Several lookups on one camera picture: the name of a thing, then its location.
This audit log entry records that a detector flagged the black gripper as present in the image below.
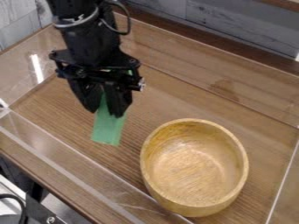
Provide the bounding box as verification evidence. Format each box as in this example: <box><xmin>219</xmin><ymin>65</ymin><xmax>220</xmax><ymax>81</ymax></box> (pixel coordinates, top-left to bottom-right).
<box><xmin>50</xmin><ymin>20</ymin><xmax>144</xmax><ymax>118</ymax></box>

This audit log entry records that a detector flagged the black cable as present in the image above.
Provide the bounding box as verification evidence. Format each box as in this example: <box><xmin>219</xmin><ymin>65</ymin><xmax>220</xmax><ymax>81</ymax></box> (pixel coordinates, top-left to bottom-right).
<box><xmin>0</xmin><ymin>193</ymin><xmax>28</xmax><ymax>224</ymax></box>

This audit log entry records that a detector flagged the clear acrylic tray wall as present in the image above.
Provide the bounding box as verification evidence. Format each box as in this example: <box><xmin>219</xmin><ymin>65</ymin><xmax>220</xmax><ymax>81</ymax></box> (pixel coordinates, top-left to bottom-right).
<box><xmin>0</xmin><ymin>105</ymin><xmax>194</xmax><ymax>224</ymax></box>

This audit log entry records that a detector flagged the green rectangular block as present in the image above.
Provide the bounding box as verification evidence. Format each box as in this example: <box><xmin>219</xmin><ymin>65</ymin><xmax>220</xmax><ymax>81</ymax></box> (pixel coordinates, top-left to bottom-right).
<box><xmin>91</xmin><ymin>89</ymin><xmax>127</xmax><ymax>146</ymax></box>

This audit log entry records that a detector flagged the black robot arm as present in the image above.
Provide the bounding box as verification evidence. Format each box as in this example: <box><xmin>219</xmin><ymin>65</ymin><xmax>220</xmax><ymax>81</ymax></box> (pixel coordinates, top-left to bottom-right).
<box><xmin>47</xmin><ymin>0</ymin><xmax>144</xmax><ymax>117</ymax></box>

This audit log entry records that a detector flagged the brown wooden bowl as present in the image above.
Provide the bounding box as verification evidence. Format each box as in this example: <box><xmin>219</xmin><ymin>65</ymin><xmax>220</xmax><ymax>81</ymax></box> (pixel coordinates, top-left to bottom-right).
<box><xmin>140</xmin><ymin>118</ymin><xmax>248</xmax><ymax>217</ymax></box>

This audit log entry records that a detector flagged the black metal table frame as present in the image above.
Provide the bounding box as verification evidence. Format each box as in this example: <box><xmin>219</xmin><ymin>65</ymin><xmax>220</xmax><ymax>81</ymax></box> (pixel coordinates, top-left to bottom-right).
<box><xmin>0</xmin><ymin>156</ymin><xmax>92</xmax><ymax>224</ymax></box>

